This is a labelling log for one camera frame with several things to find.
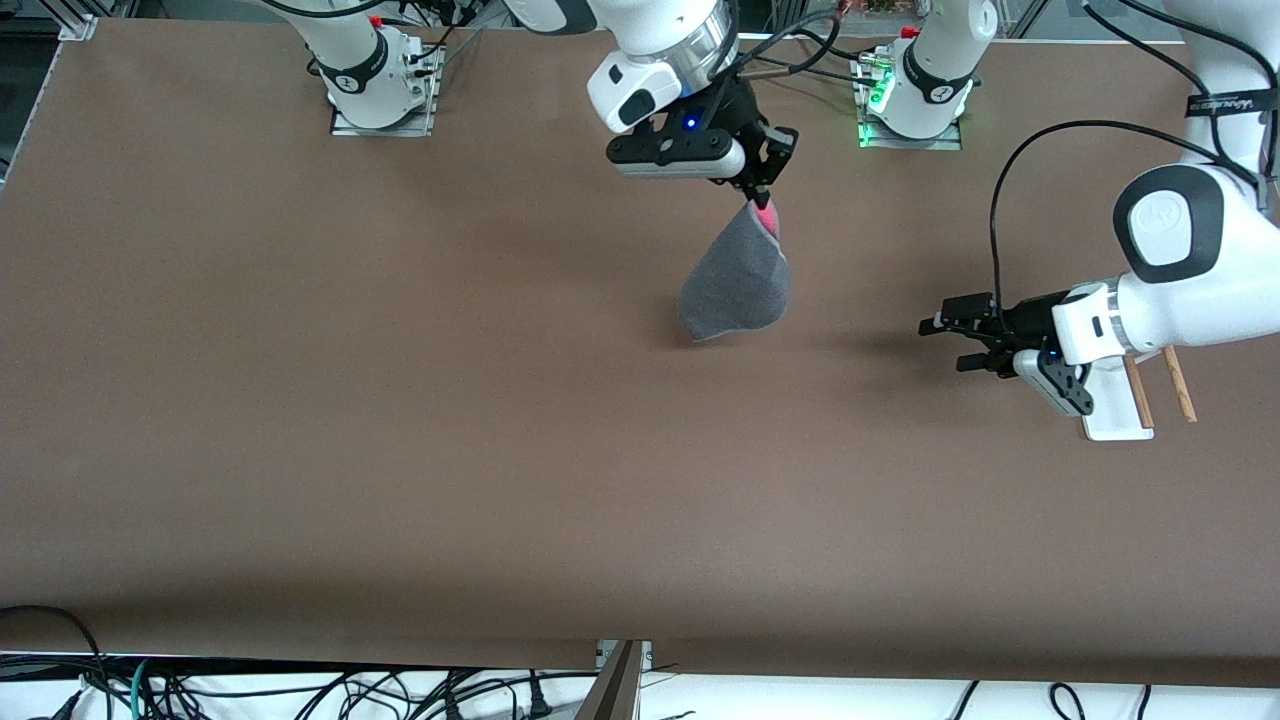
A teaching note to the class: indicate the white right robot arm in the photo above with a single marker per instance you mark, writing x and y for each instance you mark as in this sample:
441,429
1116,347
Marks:
660,30

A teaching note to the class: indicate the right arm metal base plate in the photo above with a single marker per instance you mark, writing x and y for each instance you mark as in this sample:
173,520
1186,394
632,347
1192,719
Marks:
345,125

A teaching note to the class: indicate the dark table leg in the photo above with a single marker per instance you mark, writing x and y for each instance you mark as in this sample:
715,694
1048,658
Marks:
612,690

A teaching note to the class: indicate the aluminium frame profile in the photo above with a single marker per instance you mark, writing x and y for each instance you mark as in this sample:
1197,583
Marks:
78,27

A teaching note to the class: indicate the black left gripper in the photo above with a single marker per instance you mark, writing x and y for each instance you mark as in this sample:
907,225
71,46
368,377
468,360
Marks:
1027,318

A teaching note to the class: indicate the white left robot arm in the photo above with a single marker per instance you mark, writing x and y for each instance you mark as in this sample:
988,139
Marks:
1200,290

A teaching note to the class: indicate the grey towel with pink side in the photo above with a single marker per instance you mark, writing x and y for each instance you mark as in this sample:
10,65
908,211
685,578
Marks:
735,285

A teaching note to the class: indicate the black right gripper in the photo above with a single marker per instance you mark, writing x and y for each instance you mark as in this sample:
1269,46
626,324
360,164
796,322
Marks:
738,112

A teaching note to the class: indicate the brown table cover sheet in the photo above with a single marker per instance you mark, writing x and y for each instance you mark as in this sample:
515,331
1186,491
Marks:
500,450

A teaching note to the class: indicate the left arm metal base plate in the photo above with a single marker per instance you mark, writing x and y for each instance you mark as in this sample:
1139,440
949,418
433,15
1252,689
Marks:
950,142

